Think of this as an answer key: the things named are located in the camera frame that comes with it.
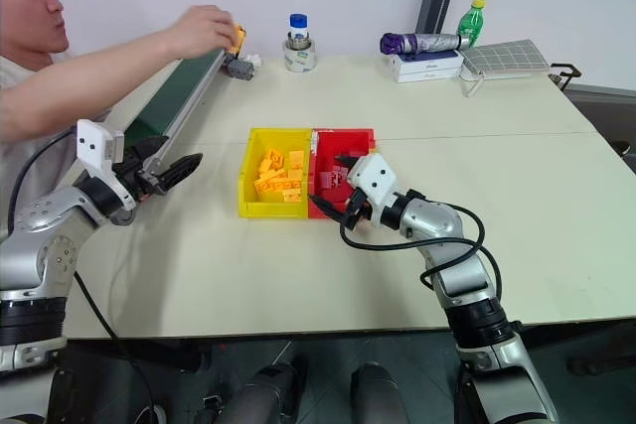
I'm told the white phone box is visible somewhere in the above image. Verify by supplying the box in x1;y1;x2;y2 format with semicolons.
381;48;465;73
392;66;465;84

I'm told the person's bare hand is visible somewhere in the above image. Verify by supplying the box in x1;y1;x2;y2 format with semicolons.
168;4;239;60

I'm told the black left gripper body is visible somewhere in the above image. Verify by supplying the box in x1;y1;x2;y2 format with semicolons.
112;144;170;204

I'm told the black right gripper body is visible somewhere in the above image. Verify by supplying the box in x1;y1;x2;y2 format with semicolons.
342;187;373;233

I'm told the grid pattern pad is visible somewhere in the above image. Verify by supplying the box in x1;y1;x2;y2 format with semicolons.
458;38;552;98

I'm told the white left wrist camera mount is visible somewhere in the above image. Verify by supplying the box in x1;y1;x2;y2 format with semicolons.
75;118;138;213

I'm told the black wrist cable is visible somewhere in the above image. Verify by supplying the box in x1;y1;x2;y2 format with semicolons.
338;189;504;309
6;126;78;239

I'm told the dark rounded shape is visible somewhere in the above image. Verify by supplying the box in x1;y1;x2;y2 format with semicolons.
349;360;409;424
222;353;310;424

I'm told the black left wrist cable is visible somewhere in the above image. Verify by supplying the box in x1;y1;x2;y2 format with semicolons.
6;126;78;239

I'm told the black table clamp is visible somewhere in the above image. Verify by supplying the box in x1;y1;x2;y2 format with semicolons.
548;62;583;93

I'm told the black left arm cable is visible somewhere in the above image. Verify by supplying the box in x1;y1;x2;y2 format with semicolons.
73;270;156;424

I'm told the red plastic bin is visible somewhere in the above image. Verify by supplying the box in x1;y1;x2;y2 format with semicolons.
306;126;378;221

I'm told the yellow toy block with black base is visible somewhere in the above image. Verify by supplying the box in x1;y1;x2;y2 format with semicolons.
228;22;248;56

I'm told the green conveyor belt silver frame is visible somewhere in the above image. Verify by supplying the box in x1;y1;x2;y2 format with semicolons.
105;48;236;182

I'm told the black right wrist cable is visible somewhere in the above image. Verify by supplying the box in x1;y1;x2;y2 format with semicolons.
338;189;504;309

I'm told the green bottle with yellow cap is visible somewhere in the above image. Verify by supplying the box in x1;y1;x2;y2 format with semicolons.
456;0;487;51

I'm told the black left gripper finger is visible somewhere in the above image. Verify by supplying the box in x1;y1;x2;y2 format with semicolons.
129;134;171;161
157;151;205;194

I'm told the folded purple grey umbrella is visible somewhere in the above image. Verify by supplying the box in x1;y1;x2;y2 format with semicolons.
379;31;472;55

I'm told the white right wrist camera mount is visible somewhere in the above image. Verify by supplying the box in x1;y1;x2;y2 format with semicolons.
345;152;399;222

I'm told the white tape roll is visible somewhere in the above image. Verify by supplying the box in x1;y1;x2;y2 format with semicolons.
282;38;318;73

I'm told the clear bottle with blue cap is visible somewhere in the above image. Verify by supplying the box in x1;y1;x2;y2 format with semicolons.
287;13;312;51

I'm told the yellow plastic bin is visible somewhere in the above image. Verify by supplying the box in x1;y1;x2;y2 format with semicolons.
237;126;315;220

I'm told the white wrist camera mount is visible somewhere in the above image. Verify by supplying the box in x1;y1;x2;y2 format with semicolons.
345;152;399;222
75;118;138;213

